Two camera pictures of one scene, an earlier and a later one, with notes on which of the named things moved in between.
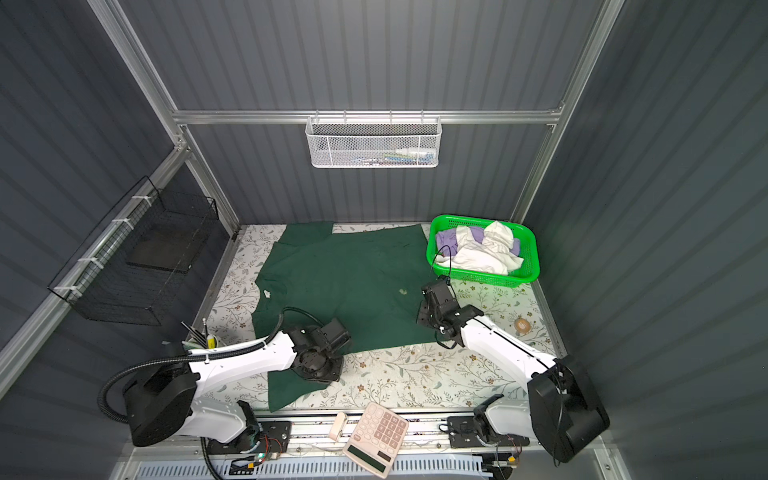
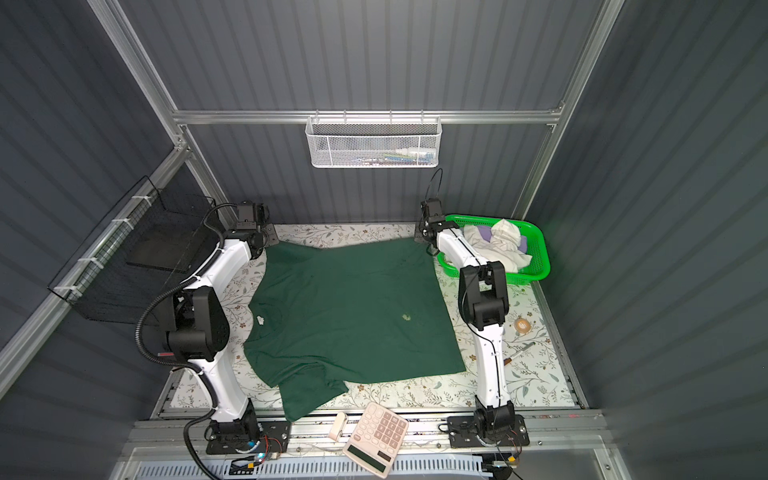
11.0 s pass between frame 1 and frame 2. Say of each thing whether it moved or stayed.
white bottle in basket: stayed
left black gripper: moved
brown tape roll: stayed
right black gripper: moved
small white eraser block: stayed
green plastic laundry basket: moved
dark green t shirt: moved
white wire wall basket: stayed
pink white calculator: stayed
